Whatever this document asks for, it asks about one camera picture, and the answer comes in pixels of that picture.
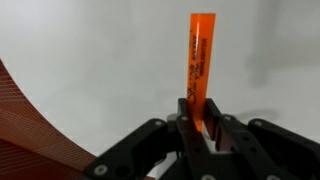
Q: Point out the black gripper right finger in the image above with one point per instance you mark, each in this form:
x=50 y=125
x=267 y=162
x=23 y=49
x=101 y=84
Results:
x=240 y=143

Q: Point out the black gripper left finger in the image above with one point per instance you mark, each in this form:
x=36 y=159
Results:
x=186 y=143

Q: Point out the orange highlighter marker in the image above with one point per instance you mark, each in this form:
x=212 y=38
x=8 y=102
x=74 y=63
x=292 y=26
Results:
x=200 y=66

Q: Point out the large orange patterned sofa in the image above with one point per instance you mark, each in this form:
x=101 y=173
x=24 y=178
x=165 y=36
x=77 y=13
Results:
x=26 y=146

